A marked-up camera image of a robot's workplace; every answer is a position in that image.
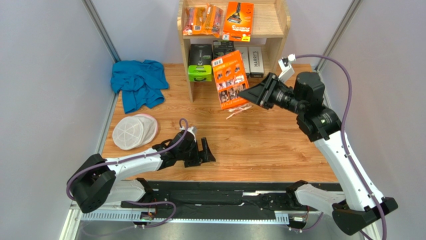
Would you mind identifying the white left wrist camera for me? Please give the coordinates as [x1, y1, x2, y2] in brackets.
[187, 126, 197, 137]

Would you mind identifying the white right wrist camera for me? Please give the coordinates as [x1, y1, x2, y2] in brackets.
[278, 54, 296, 84]

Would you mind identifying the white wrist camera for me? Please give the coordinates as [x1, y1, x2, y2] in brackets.
[187, 126, 197, 137]
[278, 54, 296, 84]

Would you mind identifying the green black razor box right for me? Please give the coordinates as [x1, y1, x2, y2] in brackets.
[212, 40, 236, 60]

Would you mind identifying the green black razor box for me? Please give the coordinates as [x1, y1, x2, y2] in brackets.
[188, 44, 213, 82]
[212, 40, 236, 60]

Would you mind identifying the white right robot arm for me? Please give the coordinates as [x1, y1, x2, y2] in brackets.
[238, 72, 398, 236]

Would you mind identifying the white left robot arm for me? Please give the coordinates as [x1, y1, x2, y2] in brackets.
[66, 127, 216, 214]

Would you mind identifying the orange Gillette cartridge box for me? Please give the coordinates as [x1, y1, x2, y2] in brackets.
[211, 50, 251, 119]

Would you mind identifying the blue crumpled cloth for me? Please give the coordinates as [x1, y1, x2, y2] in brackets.
[110, 60, 169, 114]

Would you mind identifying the white round mesh lid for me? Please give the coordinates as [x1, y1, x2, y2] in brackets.
[112, 113, 159, 151]

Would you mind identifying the orange Gillette Fusion5 razor box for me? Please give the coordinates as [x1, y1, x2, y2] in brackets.
[221, 1, 255, 43]

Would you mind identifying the tall white razor box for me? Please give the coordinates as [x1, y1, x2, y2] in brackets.
[235, 46, 251, 78]

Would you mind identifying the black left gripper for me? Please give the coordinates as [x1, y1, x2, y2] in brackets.
[177, 137, 216, 168]

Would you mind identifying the white Harry's razor box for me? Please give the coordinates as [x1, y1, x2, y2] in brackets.
[248, 46, 265, 78]

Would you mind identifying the long orange Bic razor bag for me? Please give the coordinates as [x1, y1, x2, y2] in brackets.
[182, 7, 206, 36]

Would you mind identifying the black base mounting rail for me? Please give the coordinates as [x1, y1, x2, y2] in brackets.
[79, 179, 320, 227]

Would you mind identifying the green black razor box left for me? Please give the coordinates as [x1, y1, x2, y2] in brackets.
[188, 44, 213, 82]

